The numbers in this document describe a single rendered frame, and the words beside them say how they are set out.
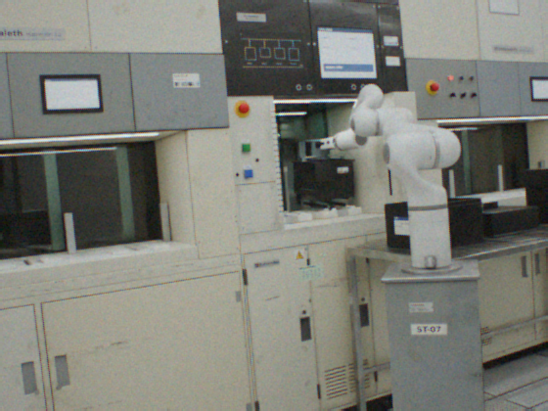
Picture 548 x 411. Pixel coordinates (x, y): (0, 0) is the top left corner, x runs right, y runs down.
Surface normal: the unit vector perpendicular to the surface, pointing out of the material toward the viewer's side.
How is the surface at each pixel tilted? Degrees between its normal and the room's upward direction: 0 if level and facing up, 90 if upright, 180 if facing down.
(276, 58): 90
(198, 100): 90
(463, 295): 90
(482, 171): 90
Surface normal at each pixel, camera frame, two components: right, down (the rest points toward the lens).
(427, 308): -0.29, 0.07
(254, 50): 0.46, 0.00
